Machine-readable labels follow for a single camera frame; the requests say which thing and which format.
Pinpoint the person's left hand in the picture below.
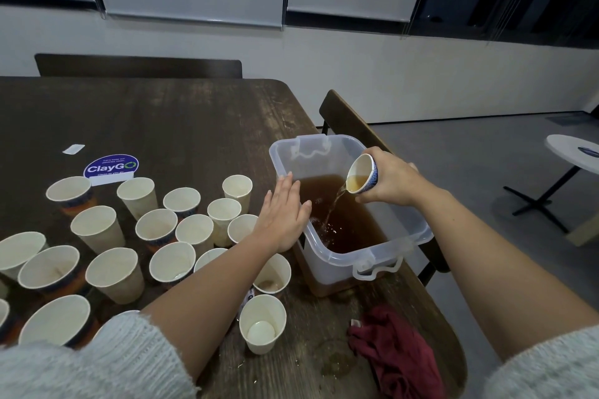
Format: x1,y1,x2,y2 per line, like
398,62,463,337
253,172,314,255

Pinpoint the person's right hand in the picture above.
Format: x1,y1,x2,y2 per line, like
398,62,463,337
356,146,436,208

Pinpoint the orange blue patterned paper cup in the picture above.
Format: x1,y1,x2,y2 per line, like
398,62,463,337
344,151,379,195

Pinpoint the white paper cup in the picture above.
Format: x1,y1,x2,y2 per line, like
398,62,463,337
222,174,255,216
207,198,243,248

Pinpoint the clear plastic storage bin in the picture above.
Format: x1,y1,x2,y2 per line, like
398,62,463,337
270,135,434,287

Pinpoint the group of paper cups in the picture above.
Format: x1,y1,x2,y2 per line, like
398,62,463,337
0,173,258,358

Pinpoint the person's left forearm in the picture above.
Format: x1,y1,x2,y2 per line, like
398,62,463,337
0,239,286,399

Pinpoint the person's right forearm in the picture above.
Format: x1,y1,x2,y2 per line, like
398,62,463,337
416,183,599,399

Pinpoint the dark wooden chair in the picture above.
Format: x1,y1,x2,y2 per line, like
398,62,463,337
34,54,243,79
319,89,450,287

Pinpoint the dark wooden table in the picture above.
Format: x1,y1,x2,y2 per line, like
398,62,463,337
0,77,469,399

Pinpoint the dark red cloth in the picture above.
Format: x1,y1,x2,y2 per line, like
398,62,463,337
348,305,447,399

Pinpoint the round blue sticker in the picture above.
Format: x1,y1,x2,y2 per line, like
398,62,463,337
82,153,140,186

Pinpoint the round white side table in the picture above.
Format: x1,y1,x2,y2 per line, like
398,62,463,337
504,134,599,234

